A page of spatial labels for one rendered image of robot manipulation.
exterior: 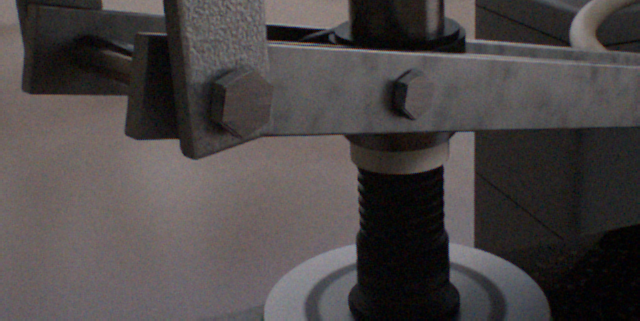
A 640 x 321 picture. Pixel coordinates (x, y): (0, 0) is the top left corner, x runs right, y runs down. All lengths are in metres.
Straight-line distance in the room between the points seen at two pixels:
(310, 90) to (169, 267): 2.14
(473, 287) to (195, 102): 0.37
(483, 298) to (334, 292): 0.11
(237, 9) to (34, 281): 2.28
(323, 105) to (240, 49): 0.09
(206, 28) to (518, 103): 0.29
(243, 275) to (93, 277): 0.41
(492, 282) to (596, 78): 0.17
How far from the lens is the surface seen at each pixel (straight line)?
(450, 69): 0.58
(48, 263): 2.76
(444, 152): 0.64
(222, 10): 0.42
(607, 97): 0.74
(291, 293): 0.73
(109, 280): 2.61
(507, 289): 0.73
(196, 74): 0.42
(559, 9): 1.64
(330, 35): 0.63
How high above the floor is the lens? 1.22
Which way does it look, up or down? 21 degrees down
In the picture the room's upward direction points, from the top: 3 degrees counter-clockwise
